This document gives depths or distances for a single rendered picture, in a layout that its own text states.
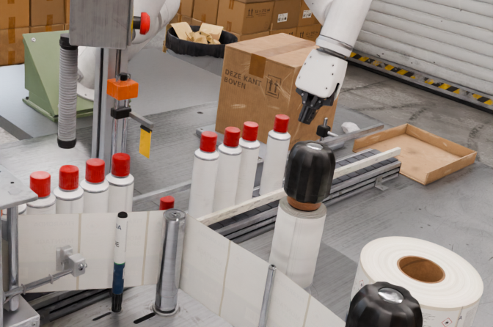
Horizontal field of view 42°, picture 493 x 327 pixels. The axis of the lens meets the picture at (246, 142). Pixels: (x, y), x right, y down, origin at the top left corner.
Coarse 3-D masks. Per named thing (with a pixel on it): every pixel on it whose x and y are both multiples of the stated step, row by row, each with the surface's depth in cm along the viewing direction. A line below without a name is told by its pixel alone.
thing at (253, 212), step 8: (368, 152) 188; (376, 152) 189; (344, 160) 180; (352, 160) 181; (360, 160) 182; (384, 160) 184; (392, 160) 185; (336, 168) 175; (368, 168) 178; (376, 168) 179; (344, 176) 171; (352, 176) 171; (256, 192) 156; (256, 208) 148; (264, 208) 149; (240, 216) 144; (248, 216) 145; (216, 224) 139; (224, 224) 140; (24, 296) 109; (32, 296) 110; (40, 296) 110
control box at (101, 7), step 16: (80, 0) 103; (96, 0) 104; (112, 0) 104; (128, 0) 105; (80, 16) 104; (96, 16) 105; (112, 16) 105; (128, 16) 106; (80, 32) 105; (96, 32) 106; (112, 32) 106; (128, 32) 107; (112, 48) 108
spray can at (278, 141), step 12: (276, 120) 146; (288, 120) 146; (276, 132) 147; (276, 144) 147; (288, 144) 148; (276, 156) 148; (264, 168) 151; (276, 168) 149; (264, 180) 151; (276, 180) 150; (264, 192) 152
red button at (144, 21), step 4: (144, 12) 109; (136, 16) 109; (144, 16) 108; (148, 16) 109; (136, 20) 109; (140, 20) 109; (144, 20) 108; (148, 20) 109; (136, 24) 109; (140, 24) 109; (144, 24) 108; (148, 24) 109; (136, 28) 109; (140, 28) 108; (144, 28) 108; (148, 28) 109; (140, 32) 109; (144, 32) 109
